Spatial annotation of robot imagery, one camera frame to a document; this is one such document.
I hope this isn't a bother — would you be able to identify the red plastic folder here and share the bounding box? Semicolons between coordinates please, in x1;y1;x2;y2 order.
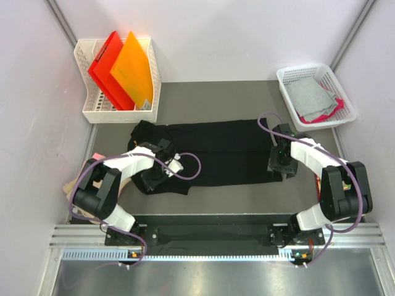
88;31;135;111

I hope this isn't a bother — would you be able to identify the black t-shirt with flower print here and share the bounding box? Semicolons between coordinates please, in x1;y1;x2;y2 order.
127;118;283;195

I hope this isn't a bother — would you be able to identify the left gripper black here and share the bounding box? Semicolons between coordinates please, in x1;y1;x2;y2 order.
141;165;171;191

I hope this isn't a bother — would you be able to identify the pink folded t-shirt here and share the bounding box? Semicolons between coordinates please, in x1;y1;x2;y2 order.
92;153;105;160

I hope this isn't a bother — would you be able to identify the aluminium frame rail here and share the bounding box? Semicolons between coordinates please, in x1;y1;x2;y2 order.
49;223;386;261

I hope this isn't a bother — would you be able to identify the white camera on left wrist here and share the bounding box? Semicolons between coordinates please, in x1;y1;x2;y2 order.
165;153;183;178

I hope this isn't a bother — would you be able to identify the white perforated basket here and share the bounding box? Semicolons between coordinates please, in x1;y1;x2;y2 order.
276;63;357;131

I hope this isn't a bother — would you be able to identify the grey folded t-shirt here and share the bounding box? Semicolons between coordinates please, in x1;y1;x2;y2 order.
285;77;337;120

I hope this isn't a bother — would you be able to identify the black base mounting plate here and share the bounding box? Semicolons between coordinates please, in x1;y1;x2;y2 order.
105;214;325;256

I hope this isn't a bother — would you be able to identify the white file organiser tray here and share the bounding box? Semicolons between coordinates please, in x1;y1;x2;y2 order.
74;31;161;124

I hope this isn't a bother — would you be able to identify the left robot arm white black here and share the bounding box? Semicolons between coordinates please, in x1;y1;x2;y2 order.
69;139;183;245

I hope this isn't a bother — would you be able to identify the green children's book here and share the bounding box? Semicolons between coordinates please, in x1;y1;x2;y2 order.
315;175;351;201

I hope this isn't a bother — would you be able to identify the orange plastic folder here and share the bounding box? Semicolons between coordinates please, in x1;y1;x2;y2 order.
110;31;154;110

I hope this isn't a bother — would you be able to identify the magenta t-shirt in basket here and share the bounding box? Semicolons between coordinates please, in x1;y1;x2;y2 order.
299;97;344;124

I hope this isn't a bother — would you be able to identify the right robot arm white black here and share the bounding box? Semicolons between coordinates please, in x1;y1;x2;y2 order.
268;123;373;244

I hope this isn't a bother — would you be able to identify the beige folded t-shirt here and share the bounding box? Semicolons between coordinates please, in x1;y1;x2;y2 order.
64;173;135;231

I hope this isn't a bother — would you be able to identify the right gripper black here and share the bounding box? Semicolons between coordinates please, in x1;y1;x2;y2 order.
268;146;297;179

